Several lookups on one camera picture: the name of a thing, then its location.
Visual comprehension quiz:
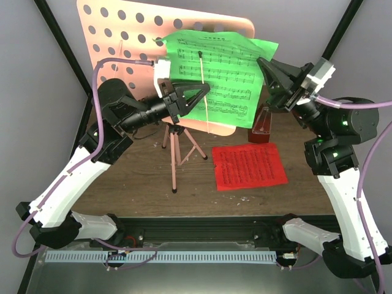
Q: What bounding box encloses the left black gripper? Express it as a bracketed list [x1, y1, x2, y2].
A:
[120, 80, 209, 132]

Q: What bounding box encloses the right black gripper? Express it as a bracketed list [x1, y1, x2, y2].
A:
[258, 56, 331, 138]

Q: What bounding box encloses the reddish-brown wooden metronome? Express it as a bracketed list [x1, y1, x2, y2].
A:
[247, 105, 272, 144]

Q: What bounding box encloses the green sheet music paper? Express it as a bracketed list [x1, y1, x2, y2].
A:
[155, 30, 279, 129]

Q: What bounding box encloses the pink music stand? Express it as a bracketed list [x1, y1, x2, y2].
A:
[75, 0, 255, 194]

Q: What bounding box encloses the red paper sheet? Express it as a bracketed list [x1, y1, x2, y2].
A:
[212, 143, 288, 191]

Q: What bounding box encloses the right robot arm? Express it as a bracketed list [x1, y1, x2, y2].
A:
[257, 58, 391, 279]

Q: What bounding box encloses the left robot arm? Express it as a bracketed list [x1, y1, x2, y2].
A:
[16, 78, 210, 249]

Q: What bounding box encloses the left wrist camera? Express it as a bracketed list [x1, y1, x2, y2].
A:
[153, 58, 171, 98]

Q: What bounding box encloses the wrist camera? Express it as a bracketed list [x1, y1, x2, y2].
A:
[301, 58, 336, 96]
[153, 58, 171, 98]

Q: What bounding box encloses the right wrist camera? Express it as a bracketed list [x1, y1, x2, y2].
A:
[301, 58, 336, 96]

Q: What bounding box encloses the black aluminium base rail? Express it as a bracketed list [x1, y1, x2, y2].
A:
[70, 216, 337, 249]

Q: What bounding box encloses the white slotted cable duct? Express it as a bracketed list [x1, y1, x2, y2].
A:
[45, 251, 277, 264]

